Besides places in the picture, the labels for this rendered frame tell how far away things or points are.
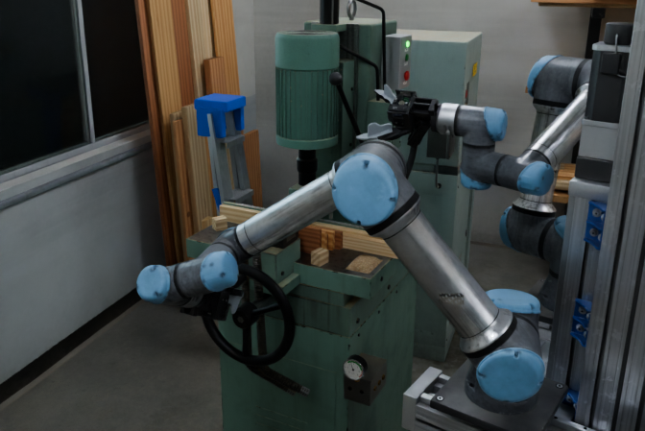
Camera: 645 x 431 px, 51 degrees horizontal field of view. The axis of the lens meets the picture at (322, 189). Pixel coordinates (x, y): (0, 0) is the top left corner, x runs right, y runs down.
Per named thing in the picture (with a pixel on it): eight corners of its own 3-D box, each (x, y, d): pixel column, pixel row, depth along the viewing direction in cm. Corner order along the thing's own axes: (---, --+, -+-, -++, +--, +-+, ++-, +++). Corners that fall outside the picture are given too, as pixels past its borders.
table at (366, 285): (165, 268, 194) (163, 249, 192) (226, 233, 220) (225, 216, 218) (356, 316, 168) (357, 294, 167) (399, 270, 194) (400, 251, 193)
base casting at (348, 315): (215, 302, 202) (214, 275, 199) (305, 238, 251) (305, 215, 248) (350, 339, 183) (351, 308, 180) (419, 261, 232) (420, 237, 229)
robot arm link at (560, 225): (583, 283, 170) (589, 233, 165) (535, 267, 179) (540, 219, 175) (605, 270, 177) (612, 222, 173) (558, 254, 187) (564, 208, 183)
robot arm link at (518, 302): (533, 340, 143) (540, 283, 139) (537, 375, 131) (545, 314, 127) (476, 333, 146) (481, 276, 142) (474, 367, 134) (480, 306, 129)
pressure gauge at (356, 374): (342, 383, 180) (342, 356, 178) (347, 375, 184) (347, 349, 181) (363, 389, 178) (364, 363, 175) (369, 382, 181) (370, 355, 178)
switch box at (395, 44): (380, 88, 206) (381, 35, 201) (392, 84, 214) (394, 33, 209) (398, 90, 203) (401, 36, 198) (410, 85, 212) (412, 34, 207)
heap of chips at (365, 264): (345, 269, 181) (345, 262, 180) (359, 255, 189) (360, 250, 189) (369, 274, 178) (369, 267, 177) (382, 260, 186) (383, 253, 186)
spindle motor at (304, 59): (264, 146, 188) (262, 33, 178) (295, 133, 203) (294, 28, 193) (321, 155, 180) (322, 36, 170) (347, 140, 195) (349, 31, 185)
